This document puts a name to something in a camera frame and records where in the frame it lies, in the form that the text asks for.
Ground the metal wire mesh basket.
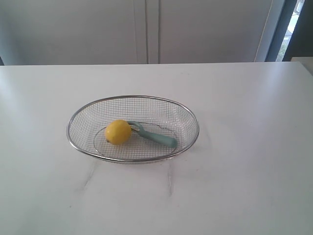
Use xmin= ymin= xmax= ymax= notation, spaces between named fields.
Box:
xmin=67 ymin=95 xmax=200 ymax=164

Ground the yellow lemon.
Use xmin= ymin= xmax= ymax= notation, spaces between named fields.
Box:
xmin=105 ymin=119 xmax=132 ymax=145

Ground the teal handled peeler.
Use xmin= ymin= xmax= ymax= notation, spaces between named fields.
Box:
xmin=128 ymin=121 xmax=178 ymax=148

